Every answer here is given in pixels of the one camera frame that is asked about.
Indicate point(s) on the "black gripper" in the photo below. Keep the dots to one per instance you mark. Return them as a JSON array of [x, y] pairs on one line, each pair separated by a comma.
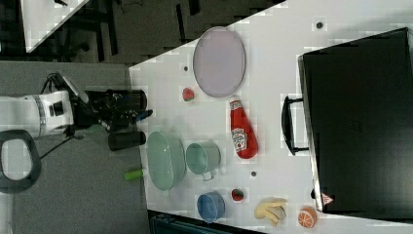
[[114, 109]]

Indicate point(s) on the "red plush strawberry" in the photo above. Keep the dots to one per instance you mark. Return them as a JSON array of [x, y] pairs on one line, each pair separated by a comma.
[[188, 94]]

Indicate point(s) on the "green plush pear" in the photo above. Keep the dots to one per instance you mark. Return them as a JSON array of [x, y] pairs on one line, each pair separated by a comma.
[[135, 174]]

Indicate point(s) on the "blue cup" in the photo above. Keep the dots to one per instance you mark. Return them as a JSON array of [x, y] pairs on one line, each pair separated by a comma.
[[211, 206]]

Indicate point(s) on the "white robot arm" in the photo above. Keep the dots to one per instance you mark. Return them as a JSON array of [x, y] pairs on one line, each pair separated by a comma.
[[64, 113]]

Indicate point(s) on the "large black cylinder container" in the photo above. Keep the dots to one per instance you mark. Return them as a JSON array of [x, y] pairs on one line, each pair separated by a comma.
[[120, 141]]

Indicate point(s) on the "small red strawberry toy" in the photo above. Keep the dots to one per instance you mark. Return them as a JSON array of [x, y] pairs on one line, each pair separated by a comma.
[[237, 194]]

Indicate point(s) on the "plush orange slice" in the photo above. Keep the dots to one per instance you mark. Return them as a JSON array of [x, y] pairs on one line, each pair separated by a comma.
[[307, 217]]

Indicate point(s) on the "red plush ketchup bottle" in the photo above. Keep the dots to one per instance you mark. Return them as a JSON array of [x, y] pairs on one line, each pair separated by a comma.
[[243, 136]]

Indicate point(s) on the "plush peeled banana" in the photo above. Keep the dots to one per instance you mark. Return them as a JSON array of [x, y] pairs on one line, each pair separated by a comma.
[[272, 209]]

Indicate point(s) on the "black toaster oven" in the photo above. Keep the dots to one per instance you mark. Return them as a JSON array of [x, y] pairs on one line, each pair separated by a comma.
[[357, 100]]

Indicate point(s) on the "green oval strainer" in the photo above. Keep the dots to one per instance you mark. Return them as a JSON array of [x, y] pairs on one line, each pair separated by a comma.
[[166, 160]]

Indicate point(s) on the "green metal cup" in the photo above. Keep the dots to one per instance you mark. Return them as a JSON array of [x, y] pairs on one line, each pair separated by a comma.
[[203, 159]]

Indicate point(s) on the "grey round plate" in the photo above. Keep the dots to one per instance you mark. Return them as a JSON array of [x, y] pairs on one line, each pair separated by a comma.
[[219, 62]]

